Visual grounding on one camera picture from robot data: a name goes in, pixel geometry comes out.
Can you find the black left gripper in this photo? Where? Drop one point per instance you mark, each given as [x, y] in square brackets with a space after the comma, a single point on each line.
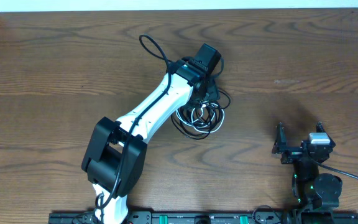
[215, 93]

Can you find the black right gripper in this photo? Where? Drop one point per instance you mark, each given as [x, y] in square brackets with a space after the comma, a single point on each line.
[292, 153]

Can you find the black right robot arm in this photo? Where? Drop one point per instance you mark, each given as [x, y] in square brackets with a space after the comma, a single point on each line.
[317, 193]

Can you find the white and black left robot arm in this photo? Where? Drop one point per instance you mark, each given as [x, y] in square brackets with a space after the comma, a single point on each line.
[114, 159]

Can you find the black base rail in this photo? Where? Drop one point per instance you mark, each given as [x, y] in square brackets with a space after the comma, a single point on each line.
[138, 217]

